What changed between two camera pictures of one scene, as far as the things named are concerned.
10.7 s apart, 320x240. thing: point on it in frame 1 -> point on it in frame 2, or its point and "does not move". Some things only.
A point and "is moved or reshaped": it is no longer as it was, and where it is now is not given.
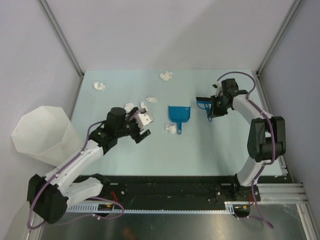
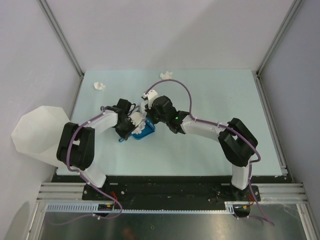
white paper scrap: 100,87 does not move
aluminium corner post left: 49,13 does not move
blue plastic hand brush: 205,103 -> 150,124
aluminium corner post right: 287,20 does not move
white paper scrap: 167,76 does not move
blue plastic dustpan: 179,114 is moved or reshaped
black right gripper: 215,112 -> 149,111
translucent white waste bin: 46,134 does not move
